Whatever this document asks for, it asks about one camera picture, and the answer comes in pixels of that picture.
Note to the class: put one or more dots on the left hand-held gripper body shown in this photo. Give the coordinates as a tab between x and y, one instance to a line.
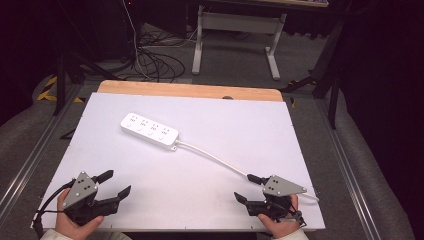
80	190

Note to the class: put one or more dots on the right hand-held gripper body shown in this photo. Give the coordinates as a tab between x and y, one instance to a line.
281	187

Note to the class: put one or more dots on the white power strip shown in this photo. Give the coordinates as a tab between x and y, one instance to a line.
148	130

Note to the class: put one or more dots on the person's left hand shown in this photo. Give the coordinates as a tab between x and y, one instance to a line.
71	227

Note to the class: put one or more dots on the person's right hand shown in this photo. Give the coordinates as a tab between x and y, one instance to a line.
280	228

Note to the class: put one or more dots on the white board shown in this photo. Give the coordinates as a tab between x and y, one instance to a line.
200	200

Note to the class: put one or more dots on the black stand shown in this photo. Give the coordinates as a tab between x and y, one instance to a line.
328	76
65	78

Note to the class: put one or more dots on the wooden table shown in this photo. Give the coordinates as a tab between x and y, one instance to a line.
186	90

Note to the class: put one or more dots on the aluminium rail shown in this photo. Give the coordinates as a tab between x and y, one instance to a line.
346	166
28	163

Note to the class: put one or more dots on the white metal desk frame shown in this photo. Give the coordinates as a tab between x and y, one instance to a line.
238	21

